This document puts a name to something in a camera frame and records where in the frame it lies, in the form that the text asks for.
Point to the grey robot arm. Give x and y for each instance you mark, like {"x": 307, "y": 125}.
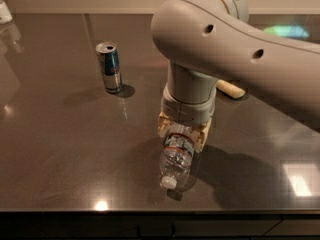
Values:
{"x": 206, "y": 41}

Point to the white object at corner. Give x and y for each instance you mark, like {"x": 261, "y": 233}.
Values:
{"x": 5, "y": 14}

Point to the yellow sponge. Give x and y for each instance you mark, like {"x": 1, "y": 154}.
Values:
{"x": 231, "y": 90}

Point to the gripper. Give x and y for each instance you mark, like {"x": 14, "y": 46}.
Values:
{"x": 186, "y": 112}

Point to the blue silver drink can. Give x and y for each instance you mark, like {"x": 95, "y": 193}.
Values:
{"x": 108, "y": 60}

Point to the clear plastic water bottle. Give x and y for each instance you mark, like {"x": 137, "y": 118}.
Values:
{"x": 176, "y": 157}

